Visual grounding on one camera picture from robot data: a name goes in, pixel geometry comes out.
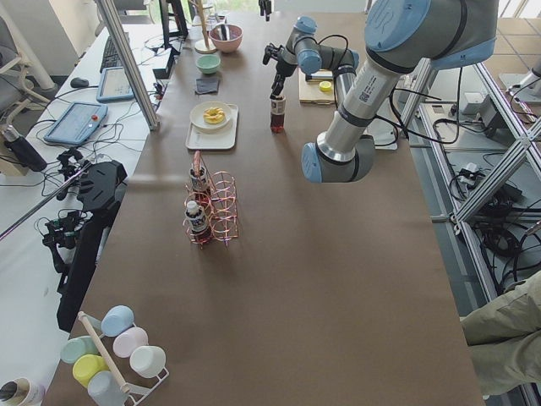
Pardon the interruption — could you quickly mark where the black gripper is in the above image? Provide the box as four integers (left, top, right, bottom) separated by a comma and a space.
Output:
270, 53, 296, 98

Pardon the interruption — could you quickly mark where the tea bottle slot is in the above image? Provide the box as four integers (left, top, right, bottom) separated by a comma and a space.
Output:
185, 200, 209, 234
270, 95, 286, 134

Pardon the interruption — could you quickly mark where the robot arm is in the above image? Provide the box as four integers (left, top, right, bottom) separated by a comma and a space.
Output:
263, 1, 499, 183

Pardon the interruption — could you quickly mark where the cream serving tray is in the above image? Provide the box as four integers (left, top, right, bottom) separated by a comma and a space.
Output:
185, 101, 238, 151

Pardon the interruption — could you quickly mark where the tea bottle front slot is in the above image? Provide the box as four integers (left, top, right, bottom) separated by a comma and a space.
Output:
185, 200, 209, 234

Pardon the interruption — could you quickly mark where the wooden cutting board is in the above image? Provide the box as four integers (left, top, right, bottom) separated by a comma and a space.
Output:
298, 69, 336, 105

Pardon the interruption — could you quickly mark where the half lemon slice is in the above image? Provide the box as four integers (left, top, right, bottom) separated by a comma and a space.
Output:
319, 80, 333, 93

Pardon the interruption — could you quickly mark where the pink bowl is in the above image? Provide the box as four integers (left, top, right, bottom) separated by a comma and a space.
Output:
209, 24, 243, 53

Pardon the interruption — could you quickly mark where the mint green bowl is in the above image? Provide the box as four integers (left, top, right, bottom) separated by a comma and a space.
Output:
196, 54, 221, 74

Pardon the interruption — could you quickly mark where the grey folded cloth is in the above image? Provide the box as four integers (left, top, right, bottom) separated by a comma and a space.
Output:
194, 77, 220, 95

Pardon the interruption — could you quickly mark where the wooden mug tree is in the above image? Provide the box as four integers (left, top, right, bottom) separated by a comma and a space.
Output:
189, 0, 217, 54

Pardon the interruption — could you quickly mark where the white round plate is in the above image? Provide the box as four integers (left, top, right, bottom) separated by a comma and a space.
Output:
189, 101, 232, 130

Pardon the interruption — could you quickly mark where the blue teach pendant far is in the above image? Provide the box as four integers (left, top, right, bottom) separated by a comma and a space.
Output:
96, 67, 134, 103

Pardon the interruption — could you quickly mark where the blue teach pendant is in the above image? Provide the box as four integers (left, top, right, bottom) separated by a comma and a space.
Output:
43, 102, 108, 145
96, 67, 134, 103

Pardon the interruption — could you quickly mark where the black keyboard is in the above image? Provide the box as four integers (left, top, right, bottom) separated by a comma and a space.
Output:
99, 37, 123, 73

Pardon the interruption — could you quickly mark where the black computer mouse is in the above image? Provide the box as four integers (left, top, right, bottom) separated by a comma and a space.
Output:
70, 77, 90, 89

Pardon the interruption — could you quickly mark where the blue teach pendant near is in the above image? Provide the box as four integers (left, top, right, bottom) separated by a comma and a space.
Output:
43, 102, 108, 145

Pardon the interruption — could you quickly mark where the black water bottle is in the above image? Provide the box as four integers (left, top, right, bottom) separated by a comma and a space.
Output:
1, 124, 47, 172

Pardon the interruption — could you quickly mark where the light blue cup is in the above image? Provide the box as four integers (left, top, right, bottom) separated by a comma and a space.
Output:
101, 304, 134, 337

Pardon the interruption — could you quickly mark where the pink cup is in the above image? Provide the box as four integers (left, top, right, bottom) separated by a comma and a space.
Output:
112, 326, 149, 358

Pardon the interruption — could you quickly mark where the white cup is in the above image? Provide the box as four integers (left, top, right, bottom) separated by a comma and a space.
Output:
129, 345, 167, 378

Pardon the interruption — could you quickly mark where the pale green cup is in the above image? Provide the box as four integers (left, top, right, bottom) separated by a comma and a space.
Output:
60, 335, 100, 365

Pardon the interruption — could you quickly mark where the person in olive clothing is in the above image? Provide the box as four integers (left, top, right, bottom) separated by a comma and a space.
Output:
461, 272, 540, 397

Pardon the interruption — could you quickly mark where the yellow cup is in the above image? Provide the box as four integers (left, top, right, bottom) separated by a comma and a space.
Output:
72, 354, 109, 387

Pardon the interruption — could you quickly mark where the grey blue cup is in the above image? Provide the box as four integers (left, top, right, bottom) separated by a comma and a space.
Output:
87, 370, 128, 406

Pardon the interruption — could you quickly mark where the glazed ring pastry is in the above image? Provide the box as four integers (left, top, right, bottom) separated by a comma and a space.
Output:
203, 107, 226, 124

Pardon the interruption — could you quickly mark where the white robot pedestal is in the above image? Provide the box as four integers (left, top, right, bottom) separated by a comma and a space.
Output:
365, 100, 398, 151

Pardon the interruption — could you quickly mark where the tea bottle handle side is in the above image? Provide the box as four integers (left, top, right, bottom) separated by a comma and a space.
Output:
189, 166, 210, 193

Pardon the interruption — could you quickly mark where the copper wire bottle rack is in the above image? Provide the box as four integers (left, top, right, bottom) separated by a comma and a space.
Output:
183, 151, 239, 248

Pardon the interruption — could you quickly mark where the aluminium frame post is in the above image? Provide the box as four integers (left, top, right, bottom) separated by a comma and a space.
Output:
95, 0, 160, 131

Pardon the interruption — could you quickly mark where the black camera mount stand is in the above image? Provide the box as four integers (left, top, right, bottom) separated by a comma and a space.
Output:
42, 147, 128, 332

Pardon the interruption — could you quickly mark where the wooden rack handle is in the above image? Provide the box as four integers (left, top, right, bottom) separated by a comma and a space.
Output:
78, 311, 130, 393

